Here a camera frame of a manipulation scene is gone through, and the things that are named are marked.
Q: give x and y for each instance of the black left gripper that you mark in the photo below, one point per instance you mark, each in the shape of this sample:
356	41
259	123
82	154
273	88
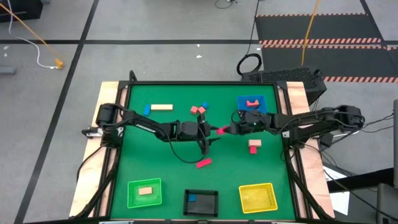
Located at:
189	130

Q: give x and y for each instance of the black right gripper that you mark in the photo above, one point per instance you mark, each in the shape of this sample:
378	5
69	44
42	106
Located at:
252	123

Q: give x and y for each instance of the pinkish red block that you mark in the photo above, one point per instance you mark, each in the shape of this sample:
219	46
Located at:
221	130

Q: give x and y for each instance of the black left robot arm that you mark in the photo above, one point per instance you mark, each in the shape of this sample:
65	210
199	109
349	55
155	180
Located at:
149	126

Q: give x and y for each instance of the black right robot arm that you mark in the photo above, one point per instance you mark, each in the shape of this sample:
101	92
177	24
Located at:
311	119

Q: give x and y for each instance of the pink cube block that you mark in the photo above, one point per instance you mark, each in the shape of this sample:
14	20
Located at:
194	110
201	109

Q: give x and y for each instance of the blue tray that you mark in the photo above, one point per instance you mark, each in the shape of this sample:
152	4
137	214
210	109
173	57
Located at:
242	102

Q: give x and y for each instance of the small blue block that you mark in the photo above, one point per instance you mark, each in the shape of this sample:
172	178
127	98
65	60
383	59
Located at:
205	105

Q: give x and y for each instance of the green table mat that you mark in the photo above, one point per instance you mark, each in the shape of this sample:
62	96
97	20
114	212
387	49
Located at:
224	174

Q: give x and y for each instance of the long natural wood block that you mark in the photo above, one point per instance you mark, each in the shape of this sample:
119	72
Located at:
163	107

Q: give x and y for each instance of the black plastic basket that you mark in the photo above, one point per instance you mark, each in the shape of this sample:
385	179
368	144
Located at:
205	205

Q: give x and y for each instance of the yellow plastic basket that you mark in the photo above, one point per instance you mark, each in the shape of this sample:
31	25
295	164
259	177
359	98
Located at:
258	198

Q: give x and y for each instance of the black computer tower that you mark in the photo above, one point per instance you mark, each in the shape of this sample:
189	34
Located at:
295	76

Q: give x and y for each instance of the green plastic basket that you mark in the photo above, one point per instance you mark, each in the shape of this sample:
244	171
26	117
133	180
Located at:
133	186

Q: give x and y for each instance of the white paper sheet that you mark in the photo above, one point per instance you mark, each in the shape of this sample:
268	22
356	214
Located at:
340	202

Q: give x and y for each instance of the black hazard-striped floor mat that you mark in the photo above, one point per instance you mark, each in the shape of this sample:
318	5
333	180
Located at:
342	28
348	62

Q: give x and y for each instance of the black bar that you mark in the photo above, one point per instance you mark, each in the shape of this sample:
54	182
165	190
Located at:
360	180

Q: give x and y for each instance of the orange plug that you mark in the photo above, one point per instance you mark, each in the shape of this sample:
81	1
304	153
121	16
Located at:
59	64

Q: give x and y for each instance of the gray box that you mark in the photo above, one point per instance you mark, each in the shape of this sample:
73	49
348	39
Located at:
387	202

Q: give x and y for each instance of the black box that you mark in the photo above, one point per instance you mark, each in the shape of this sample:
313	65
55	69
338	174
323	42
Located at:
18	11

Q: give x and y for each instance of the gray post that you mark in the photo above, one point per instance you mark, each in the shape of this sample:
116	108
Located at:
395	143

